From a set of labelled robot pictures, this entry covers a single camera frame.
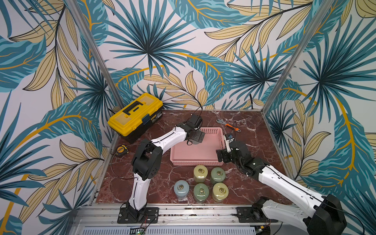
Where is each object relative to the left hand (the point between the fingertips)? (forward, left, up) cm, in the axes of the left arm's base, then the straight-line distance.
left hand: (195, 135), depth 94 cm
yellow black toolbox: (+7, +36, +8) cm, 38 cm away
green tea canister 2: (-35, -3, 0) cm, 35 cm away
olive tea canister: (-24, -3, -1) cm, 24 cm away
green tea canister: (-26, -12, 0) cm, 28 cm away
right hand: (-12, -16, +6) cm, 21 cm away
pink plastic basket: (-10, -6, -7) cm, 13 cm away
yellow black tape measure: (-10, +45, -5) cm, 47 cm away
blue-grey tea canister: (-33, +7, 0) cm, 34 cm away
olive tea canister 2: (-34, -12, 0) cm, 36 cm away
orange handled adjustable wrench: (+15, -26, -8) cm, 31 cm away
